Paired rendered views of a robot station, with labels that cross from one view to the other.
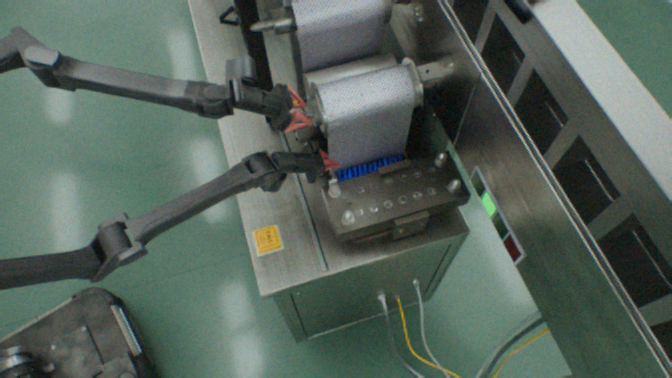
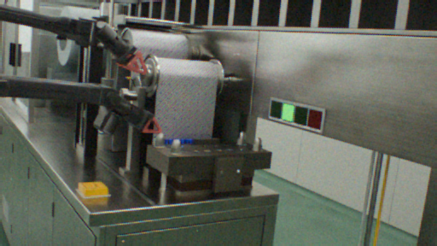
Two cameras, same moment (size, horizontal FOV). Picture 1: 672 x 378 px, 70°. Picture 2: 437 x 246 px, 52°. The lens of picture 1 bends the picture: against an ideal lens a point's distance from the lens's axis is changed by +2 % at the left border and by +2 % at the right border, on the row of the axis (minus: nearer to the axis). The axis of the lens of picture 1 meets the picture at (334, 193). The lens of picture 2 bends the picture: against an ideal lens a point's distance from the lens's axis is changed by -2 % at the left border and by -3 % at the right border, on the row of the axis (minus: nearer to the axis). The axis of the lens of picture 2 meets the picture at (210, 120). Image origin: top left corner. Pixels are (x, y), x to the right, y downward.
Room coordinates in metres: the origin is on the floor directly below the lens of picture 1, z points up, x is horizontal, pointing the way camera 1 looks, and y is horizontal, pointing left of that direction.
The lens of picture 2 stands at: (-0.79, 0.29, 1.36)
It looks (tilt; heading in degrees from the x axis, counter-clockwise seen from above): 9 degrees down; 342
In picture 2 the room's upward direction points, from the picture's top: 6 degrees clockwise
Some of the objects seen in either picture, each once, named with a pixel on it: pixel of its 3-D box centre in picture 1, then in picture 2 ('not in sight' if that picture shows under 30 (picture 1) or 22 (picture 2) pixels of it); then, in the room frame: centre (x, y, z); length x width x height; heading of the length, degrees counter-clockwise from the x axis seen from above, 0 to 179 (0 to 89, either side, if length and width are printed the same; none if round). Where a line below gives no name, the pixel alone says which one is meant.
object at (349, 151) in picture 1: (368, 147); (184, 120); (0.74, -0.10, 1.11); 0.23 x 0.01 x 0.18; 105
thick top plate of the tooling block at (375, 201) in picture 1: (394, 195); (210, 156); (0.63, -0.18, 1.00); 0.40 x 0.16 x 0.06; 105
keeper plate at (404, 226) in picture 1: (409, 226); (228, 174); (0.55, -0.22, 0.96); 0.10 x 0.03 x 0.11; 105
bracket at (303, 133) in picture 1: (307, 145); (131, 130); (0.79, 0.07, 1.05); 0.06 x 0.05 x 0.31; 105
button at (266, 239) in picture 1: (267, 239); (93, 189); (0.55, 0.21, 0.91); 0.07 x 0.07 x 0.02; 15
